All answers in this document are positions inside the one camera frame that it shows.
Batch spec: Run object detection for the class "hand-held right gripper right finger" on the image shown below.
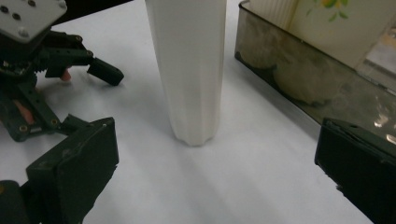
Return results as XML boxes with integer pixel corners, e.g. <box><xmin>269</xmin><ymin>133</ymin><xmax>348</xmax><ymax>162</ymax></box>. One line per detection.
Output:
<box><xmin>314</xmin><ymin>117</ymin><xmax>396</xmax><ymax>224</ymax></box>

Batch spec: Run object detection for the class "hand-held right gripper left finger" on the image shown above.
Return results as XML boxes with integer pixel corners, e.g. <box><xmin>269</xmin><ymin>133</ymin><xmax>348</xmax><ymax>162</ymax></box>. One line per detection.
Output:
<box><xmin>25</xmin><ymin>116</ymin><xmax>120</xmax><ymax>224</ymax></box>

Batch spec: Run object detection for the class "white bottle with blue pump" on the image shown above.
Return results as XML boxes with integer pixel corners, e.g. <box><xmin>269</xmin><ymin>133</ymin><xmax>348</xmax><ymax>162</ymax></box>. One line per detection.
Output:
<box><xmin>144</xmin><ymin>0</ymin><xmax>229</xmax><ymax>147</ymax></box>

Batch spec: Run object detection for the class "grey metal basket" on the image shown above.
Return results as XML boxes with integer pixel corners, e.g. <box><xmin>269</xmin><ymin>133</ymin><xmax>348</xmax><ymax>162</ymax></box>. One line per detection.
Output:
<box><xmin>233</xmin><ymin>0</ymin><xmax>396</xmax><ymax>147</ymax></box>

